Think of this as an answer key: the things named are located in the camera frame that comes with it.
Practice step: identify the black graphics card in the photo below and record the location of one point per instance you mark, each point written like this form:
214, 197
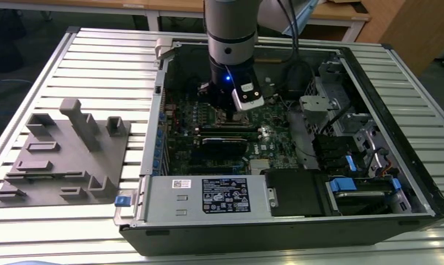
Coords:
226, 146

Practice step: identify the wooden desk white frame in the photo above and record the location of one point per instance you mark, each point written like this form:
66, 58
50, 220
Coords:
59, 3
339, 12

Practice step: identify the black connector block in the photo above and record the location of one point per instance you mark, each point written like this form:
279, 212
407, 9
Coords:
332, 149

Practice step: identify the wooden cabinet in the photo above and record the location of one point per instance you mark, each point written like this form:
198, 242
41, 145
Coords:
420, 27

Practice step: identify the black plastic shroud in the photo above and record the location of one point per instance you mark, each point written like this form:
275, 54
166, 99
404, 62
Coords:
295, 193

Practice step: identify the blue plastic tab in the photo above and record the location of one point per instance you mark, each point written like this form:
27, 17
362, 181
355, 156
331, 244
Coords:
350, 163

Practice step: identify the green motherboard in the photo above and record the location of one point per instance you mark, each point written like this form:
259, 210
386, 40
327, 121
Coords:
276, 143

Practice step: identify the grey parts rack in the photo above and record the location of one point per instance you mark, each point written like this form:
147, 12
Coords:
67, 165

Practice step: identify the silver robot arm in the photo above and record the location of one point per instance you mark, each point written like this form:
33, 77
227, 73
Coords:
231, 27

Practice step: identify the grey plastic case latch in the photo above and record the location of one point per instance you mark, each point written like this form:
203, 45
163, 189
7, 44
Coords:
163, 45

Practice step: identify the hard disk in blue carrier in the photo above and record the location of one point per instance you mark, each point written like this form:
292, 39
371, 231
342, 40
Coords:
342, 184

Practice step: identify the black PC case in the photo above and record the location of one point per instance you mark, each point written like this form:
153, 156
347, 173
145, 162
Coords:
243, 240

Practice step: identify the black expansion slot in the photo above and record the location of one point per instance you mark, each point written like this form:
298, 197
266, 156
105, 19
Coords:
214, 169

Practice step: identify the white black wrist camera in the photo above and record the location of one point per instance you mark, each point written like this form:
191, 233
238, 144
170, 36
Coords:
251, 106

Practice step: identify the grey power supply unit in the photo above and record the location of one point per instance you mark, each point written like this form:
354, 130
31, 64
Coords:
163, 201

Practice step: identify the silver metal drive cage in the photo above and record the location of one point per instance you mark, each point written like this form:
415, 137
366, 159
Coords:
354, 121

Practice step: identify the CPU socket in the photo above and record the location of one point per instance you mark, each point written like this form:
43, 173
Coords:
222, 123

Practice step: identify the small silver heatsink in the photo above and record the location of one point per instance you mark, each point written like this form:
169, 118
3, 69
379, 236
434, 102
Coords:
261, 164

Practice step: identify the blue case latch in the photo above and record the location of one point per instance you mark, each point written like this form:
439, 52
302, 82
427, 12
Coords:
122, 201

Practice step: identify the grey metal bracket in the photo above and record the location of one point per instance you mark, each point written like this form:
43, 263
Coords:
311, 110

